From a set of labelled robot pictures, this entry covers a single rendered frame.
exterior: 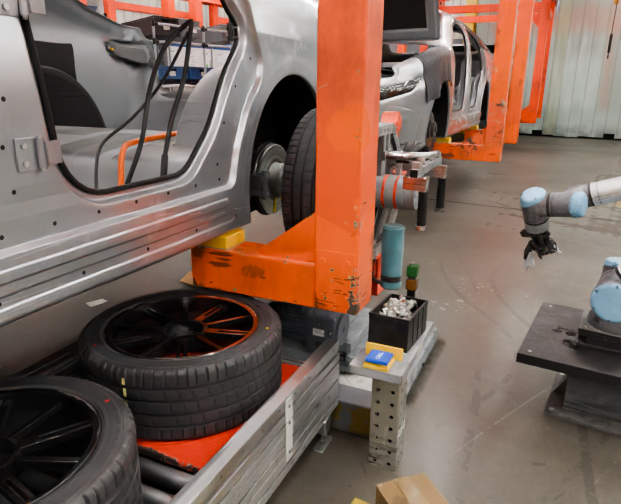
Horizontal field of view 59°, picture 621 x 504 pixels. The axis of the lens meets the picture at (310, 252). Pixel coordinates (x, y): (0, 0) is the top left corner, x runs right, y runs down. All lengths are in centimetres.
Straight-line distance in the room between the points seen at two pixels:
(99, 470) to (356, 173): 109
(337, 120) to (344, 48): 21
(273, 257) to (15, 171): 93
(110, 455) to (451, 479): 118
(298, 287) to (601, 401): 129
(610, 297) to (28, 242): 182
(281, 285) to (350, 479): 70
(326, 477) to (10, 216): 128
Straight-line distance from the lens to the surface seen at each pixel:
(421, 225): 210
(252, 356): 169
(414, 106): 496
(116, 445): 137
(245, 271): 203
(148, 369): 164
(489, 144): 590
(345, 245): 182
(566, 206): 216
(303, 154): 211
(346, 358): 238
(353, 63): 174
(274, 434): 166
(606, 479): 225
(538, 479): 216
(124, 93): 416
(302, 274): 191
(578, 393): 250
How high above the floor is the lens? 128
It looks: 17 degrees down
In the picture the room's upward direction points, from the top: straight up
